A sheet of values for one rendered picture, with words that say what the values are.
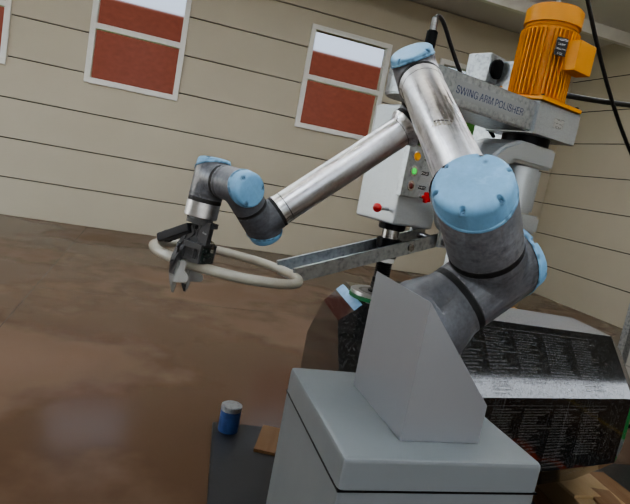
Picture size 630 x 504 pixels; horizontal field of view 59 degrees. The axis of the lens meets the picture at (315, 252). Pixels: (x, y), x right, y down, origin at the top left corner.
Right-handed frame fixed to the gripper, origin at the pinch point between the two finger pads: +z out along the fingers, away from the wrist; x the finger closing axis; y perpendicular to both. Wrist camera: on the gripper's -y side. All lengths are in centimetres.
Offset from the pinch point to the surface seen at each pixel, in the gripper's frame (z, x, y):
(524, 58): -110, 121, 53
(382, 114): -68, 70, 19
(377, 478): 9, -33, 75
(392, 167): -50, 65, 29
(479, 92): -85, 85, 47
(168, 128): -63, 478, -433
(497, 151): -68, 105, 56
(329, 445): 8, -33, 65
